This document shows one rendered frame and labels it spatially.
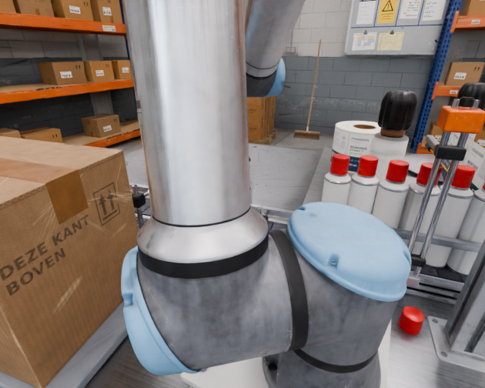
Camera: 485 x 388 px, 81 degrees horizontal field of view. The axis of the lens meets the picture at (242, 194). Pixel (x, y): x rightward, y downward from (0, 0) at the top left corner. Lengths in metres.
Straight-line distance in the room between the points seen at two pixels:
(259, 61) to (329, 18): 4.70
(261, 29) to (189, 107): 0.28
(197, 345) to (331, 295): 0.12
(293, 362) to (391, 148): 0.62
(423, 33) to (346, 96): 1.23
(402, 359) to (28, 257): 0.55
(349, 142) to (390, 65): 4.05
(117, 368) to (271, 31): 0.55
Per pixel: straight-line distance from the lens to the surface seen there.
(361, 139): 1.05
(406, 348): 0.60
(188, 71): 0.20
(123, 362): 0.55
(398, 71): 5.07
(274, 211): 0.62
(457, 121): 0.49
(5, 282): 0.43
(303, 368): 0.37
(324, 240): 0.26
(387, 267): 0.27
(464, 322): 0.58
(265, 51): 0.49
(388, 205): 0.60
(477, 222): 0.65
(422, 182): 0.61
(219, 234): 0.22
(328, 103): 5.20
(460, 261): 0.69
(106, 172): 0.49
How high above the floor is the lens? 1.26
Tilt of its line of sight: 26 degrees down
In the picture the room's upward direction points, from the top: straight up
